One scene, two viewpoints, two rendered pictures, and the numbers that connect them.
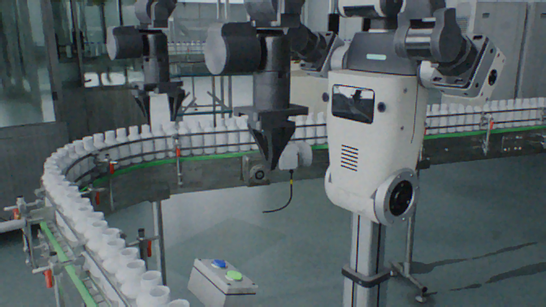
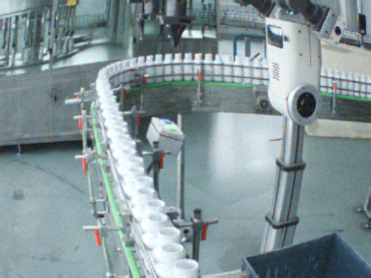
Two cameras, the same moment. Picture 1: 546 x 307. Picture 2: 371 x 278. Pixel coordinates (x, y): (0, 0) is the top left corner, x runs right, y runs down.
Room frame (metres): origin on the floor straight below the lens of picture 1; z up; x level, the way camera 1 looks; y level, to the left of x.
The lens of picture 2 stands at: (-0.47, -0.51, 1.55)
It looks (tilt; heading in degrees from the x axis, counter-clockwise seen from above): 18 degrees down; 23
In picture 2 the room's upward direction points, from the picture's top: 1 degrees clockwise
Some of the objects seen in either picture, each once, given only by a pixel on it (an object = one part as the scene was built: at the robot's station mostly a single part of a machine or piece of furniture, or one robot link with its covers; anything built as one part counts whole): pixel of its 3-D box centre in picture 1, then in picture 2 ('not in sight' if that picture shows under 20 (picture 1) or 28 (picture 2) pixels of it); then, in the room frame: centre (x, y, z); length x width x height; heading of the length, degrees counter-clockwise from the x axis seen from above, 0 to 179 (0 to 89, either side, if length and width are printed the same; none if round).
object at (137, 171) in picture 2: not in sight; (137, 203); (0.38, -0.04, 1.08); 0.06 x 0.06 x 0.17
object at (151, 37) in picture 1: (152, 45); not in sight; (1.05, 0.28, 1.57); 0.07 x 0.06 x 0.07; 127
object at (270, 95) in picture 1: (271, 94); (176, 10); (0.69, 0.01, 1.51); 0.10 x 0.07 x 0.07; 126
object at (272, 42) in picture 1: (268, 54); not in sight; (0.69, 0.01, 1.57); 0.07 x 0.06 x 0.07; 128
